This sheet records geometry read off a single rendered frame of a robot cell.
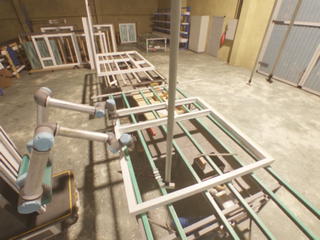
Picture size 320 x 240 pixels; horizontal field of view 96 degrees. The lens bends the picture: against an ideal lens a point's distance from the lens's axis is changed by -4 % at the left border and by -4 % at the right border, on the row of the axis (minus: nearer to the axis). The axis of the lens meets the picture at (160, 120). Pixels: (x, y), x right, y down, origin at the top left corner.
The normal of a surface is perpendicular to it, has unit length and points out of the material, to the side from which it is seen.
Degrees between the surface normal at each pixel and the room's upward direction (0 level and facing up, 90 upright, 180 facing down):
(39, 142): 84
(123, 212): 0
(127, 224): 0
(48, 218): 0
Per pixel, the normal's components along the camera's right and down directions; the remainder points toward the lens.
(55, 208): 0.00, -0.82
